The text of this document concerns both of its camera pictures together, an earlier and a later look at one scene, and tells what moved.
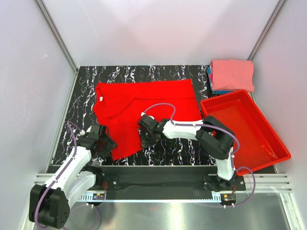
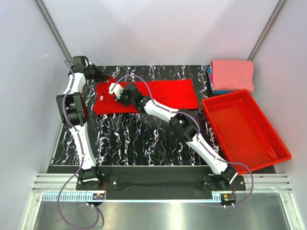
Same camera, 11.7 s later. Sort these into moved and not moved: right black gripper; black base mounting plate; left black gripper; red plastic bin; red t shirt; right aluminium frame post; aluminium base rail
Moved: left black gripper; right black gripper; red t shirt
Not moved: right aluminium frame post; red plastic bin; black base mounting plate; aluminium base rail
